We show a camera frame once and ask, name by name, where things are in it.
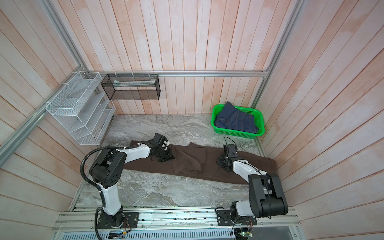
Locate green plastic basket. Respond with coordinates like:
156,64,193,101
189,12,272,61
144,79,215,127
211,102,265,139

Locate black wire mesh basket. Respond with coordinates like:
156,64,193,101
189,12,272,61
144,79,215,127
101,73,161,101

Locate brown corduroy trousers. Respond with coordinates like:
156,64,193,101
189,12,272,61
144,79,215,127
122,140,277,185

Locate horizontal aluminium wall rail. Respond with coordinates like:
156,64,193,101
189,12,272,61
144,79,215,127
99,70,269,78

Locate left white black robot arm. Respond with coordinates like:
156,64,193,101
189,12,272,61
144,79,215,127
80,133,174,240

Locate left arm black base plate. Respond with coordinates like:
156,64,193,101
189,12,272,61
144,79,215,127
97,211,139,229

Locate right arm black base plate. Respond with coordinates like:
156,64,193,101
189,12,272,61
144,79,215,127
215,208,257,227

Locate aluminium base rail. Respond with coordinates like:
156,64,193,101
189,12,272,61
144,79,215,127
51,207,306,240

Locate aluminium frame rail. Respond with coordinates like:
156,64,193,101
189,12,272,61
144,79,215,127
1,1,88,166
252,1,308,109

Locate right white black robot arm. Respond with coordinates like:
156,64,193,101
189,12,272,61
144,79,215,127
217,142,289,226

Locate blue denim jeans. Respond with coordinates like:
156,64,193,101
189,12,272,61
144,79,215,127
214,102,259,134

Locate left aluminium frame rail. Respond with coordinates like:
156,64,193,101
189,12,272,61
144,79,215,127
1,1,88,166

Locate white wire mesh shelf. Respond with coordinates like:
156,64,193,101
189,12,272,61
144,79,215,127
46,72,116,146

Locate right aluminium frame rail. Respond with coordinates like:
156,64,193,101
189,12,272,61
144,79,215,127
252,1,308,109

